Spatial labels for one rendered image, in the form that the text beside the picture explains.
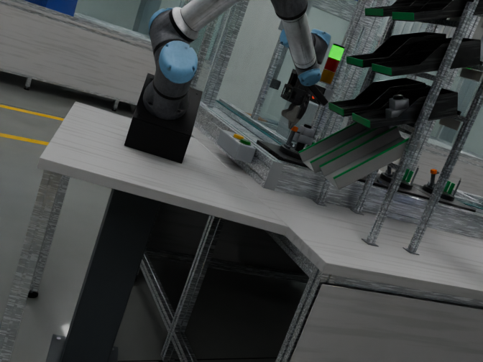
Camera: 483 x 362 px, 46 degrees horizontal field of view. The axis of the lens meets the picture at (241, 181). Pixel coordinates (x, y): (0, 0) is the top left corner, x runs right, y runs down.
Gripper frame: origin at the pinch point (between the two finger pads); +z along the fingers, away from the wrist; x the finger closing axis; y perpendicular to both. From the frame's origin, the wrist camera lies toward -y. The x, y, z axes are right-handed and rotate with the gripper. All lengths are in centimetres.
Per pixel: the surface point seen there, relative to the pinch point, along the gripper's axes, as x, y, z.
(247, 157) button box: 2.0, 14.0, 15.5
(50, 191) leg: 38, 83, 30
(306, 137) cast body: 2.3, -6.1, 2.3
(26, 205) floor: -148, 65, 108
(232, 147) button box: -3.0, 18.8, 14.3
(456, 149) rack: 54, -26, -14
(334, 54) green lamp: -17.0, -16.4, -30.1
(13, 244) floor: -92, 73, 108
